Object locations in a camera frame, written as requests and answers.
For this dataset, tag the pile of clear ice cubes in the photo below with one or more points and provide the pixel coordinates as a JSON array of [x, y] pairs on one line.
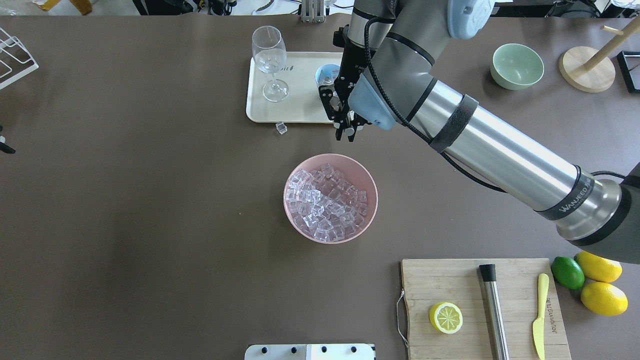
[[327, 205]]

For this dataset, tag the bamboo cutting board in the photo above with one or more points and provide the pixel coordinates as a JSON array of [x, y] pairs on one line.
[[427, 282]]

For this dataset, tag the steel muddler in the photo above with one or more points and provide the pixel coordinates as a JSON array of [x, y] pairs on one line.
[[497, 323]]

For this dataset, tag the blue cup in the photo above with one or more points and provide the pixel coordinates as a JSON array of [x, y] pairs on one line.
[[327, 74]]

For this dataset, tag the yellow lemon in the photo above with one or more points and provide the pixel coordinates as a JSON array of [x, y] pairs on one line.
[[598, 268], [604, 299]]

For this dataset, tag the black frame object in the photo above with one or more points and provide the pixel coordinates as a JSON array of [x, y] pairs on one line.
[[628, 62]]

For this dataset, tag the green lime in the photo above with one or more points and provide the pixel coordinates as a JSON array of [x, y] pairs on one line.
[[568, 273]]

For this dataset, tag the clear wine glass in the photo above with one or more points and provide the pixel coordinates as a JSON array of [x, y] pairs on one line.
[[270, 56]]

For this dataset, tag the yellow plastic knife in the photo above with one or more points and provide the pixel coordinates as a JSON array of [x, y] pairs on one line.
[[539, 323]]

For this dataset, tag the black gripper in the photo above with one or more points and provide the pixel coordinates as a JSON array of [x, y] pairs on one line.
[[346, 79]]

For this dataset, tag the stray clear ice cube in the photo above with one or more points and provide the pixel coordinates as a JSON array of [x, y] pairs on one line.
[[281, 127]]

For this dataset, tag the cream serving tray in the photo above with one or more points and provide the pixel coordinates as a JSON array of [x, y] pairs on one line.
[[303, 104]]

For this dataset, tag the wooden mug stand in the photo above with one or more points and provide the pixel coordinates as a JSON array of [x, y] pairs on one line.
[[590, 69]]

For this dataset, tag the white wire rack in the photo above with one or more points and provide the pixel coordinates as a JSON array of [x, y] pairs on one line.
[[16, 61]]

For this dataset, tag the pink bowl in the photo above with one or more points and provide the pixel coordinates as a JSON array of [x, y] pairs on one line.
[[300, 220]]

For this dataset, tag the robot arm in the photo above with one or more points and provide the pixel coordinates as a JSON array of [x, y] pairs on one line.
[[389, 49]]

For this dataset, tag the green bowl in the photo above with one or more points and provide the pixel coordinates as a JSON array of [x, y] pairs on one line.
[[516, 67]]

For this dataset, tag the lemon half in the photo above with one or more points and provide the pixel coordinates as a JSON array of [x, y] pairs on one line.
[[446, 317]]

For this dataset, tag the white mounting plate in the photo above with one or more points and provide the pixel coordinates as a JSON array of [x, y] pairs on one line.
[[312, 351]]

